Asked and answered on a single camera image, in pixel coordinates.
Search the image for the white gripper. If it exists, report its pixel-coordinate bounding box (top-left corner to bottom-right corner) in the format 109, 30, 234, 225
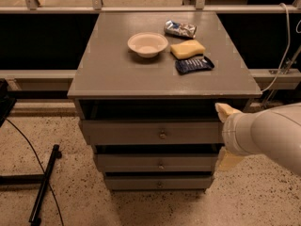
214, 103, 254, 171

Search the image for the grey top drawer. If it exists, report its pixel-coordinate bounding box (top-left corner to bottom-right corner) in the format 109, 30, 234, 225
79, 121, 223, 145

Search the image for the grey drawer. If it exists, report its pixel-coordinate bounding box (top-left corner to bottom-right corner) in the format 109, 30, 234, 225
104, 175, 214, 190
79, 121, 223, 145
94, 153, 217, 172

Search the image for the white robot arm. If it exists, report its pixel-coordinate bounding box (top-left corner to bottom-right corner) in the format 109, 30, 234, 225
214, 103, 301, 175

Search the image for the grey wooden drawer cabinet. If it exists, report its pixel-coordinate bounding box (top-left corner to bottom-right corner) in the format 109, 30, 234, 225
68, 12, 261, 178

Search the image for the grey middle drawer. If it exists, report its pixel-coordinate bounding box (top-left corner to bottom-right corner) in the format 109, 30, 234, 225
94, 153, 217, 172

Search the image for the grey bottom drawer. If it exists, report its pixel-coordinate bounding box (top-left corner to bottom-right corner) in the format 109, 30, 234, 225
104, 175, 214, 190

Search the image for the dark blue snack packet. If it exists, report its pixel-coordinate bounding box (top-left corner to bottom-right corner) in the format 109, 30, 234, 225
175, 56, 214, 74

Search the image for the yellow sponge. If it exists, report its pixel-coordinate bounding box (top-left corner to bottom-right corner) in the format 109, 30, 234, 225
170, 40, 206, 59

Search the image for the silver crumpled snack bag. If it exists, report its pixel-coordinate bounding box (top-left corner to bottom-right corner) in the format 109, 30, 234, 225
164, 20, 197, 39

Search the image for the black metal stand base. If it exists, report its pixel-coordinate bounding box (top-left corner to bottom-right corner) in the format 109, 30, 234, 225
0, 144, 62, 226

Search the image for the black equipment at left edge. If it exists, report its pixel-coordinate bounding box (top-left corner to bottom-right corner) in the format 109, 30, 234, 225
0, 80, 16, 127

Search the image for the white hanging cable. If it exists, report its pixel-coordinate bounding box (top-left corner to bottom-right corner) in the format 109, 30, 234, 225
261, 2, 293, 93

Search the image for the black floor cable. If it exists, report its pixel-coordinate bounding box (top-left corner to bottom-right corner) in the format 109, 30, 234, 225
6, 118, 65, 226

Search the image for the metal railing frame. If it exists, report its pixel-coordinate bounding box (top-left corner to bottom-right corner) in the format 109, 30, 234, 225
0, 0, 301, 91

